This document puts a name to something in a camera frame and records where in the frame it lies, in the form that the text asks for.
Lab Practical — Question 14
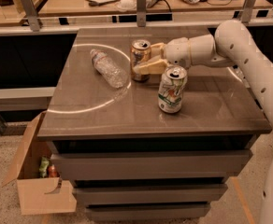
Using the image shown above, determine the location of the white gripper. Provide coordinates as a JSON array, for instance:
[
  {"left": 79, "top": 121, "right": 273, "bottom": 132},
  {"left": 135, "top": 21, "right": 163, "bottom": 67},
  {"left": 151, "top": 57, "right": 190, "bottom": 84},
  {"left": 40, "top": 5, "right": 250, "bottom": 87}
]
[{"left": 133, "top": 37, "right": 192, "bottom": 75}]

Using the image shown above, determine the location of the orange soda can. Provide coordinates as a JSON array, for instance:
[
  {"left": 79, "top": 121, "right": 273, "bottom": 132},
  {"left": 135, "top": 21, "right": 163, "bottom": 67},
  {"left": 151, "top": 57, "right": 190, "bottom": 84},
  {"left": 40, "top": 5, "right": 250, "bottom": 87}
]
[{"left": 130, "top": 39, "right": 151, "bottom": 82}]

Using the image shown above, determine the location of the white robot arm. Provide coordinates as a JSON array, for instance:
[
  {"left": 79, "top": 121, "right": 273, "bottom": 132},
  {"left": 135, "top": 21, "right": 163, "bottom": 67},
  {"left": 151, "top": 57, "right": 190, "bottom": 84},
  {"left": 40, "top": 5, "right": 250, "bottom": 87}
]
[{"left": 133, "top": 20, "right": 273, "bottom": 129}]

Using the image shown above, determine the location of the white green 7up can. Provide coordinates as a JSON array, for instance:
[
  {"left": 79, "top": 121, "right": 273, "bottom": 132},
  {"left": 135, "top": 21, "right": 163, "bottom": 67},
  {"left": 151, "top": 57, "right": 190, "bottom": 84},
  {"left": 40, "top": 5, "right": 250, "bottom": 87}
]
[{"left": 158, "top": 65, "right": 187, "bottom": 114}]

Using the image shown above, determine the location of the clear plastic water bottle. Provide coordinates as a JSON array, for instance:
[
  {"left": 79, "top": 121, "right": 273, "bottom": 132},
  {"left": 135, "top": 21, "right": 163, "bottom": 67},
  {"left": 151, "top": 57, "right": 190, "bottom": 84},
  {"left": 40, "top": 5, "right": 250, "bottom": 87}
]
[{"left": 90, "top": 49, "right": 128, "bottom": 89}]

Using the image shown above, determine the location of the red can in box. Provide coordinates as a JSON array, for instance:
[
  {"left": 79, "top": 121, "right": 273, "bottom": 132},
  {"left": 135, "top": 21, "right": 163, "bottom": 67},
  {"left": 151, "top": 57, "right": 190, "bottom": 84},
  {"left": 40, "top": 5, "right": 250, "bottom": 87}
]
[{"left": 48, "top": 165, "right": 59, "bottom": 177}]

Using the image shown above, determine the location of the grey drawer cabinet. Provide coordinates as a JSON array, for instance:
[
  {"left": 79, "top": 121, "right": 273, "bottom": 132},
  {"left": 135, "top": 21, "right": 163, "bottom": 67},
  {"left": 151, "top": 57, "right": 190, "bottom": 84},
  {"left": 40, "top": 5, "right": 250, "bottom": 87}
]
[{"left": 38, "top": 28, "right": 271, "bottom": 222}]

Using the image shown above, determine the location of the green snack bag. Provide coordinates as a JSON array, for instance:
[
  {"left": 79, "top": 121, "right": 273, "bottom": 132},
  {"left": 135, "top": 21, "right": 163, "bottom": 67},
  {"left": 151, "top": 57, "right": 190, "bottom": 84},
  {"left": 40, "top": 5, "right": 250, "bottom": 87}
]
[{"left": 38, "top": 157, "right": 50, "bottom": 178}]

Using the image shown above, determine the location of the open cardboard box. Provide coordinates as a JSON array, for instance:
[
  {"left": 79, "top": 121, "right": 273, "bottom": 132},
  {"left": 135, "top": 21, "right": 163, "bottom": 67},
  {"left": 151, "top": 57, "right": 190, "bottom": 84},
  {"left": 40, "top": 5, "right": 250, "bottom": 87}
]
[{"left": 2, "top": 112, "right": 77, "bottom": 215}]

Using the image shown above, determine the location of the metal bracket middle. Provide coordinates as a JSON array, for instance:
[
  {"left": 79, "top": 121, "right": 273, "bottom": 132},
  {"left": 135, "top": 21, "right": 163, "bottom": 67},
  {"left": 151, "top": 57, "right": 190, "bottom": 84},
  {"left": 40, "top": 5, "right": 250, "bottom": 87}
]
[{"left": 136, "top": 0, "right": 146, "bottom": 27}]

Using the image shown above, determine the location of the metal bracket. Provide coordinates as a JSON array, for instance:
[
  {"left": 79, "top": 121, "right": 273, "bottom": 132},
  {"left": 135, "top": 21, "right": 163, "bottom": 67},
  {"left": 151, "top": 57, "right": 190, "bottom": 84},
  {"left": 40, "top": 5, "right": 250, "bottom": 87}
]
[
  {"left": 136, "top": 0, "right": 146, "bottom": 27},
  {"left": 240, "top": 0, "right": 256, "bottom": 23},
  {"left": 21, "top": 0, "right": 41, "bottom": 32}
]

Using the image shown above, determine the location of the metal bracket right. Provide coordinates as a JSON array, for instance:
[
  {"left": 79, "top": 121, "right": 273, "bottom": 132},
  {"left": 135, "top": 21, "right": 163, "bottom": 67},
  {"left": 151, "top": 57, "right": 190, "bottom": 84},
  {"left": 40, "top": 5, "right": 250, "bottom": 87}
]
[{"left": 240, "top": 0, "right": 256, "bottom": 23}]

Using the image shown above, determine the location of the metal bracket left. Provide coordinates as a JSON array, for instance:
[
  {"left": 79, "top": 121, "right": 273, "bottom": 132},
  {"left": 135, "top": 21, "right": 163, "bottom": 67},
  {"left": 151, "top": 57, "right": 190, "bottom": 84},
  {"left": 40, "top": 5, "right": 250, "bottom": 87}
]
[{"left": 21, "top": 0, "right": 41, "bottom": 32}]

